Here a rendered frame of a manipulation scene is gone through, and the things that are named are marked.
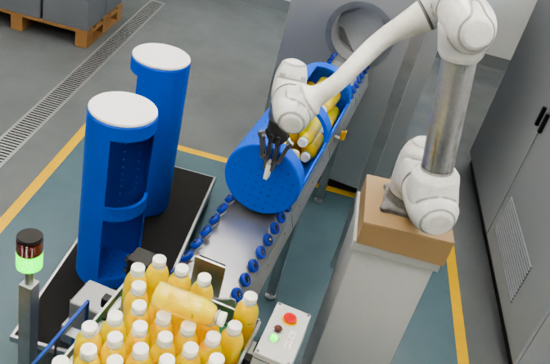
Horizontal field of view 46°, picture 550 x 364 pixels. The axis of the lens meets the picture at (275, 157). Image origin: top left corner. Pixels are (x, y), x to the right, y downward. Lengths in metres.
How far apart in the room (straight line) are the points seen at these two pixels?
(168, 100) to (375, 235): 1.33
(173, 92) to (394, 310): 1.45
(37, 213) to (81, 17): 2.20
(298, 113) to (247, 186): 0.55
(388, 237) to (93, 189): 1.24
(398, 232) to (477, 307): 1.72
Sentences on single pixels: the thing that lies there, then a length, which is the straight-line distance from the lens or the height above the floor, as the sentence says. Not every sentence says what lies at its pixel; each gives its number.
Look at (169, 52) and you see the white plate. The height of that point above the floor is 1.04.
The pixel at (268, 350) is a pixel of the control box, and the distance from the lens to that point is 1.72.
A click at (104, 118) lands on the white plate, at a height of 1.04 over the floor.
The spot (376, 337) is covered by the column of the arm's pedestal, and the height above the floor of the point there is 0.57.
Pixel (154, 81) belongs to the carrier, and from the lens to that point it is 3.09.
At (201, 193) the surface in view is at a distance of 3.77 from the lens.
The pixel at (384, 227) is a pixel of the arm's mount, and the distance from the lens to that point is 2.25.
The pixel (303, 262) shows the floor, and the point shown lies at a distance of 3.70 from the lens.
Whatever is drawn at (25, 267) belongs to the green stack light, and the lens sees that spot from 1.73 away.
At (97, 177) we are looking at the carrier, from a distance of 2.74.
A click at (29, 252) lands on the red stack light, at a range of 1.69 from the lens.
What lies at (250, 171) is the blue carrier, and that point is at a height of 1.11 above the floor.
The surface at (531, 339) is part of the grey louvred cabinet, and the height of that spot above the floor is 0.29.
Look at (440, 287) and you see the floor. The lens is 3.92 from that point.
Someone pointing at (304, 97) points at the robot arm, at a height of 1.55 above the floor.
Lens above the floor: 2.37
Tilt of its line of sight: 32 degrees down
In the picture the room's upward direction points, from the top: 14 degrees clockwise
